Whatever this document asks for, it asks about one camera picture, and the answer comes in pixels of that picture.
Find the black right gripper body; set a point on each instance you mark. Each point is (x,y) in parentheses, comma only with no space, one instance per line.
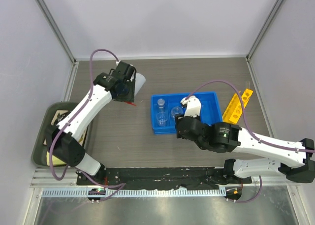
(202,145)

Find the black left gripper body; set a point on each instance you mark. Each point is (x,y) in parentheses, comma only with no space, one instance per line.
(126,90)

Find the white squeeze bottle red cap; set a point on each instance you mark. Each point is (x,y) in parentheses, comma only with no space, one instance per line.
(139,82)

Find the yellow test tube rack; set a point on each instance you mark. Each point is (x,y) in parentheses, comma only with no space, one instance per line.
(234,111)

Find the blue divided plastic bin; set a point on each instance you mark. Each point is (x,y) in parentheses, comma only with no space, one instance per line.
(165,107)

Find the tall clear glass beaker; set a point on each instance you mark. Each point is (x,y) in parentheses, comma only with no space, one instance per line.
(162,119)

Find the wide clear glass beaker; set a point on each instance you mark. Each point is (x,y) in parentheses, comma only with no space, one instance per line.
(176,110)

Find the clear glass test tube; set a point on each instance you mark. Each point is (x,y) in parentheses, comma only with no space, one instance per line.
(247,85)

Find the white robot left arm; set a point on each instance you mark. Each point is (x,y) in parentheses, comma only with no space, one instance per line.
(62,138)

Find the pale yellow cup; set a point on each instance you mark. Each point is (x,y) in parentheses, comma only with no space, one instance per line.
(55,161)

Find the grey plastic tray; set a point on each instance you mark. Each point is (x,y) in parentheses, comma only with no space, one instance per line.
(38,156)

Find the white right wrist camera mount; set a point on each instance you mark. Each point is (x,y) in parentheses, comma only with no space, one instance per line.
(192,105)

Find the white slotted cable duct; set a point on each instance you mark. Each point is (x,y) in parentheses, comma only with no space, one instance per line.
(98,192)

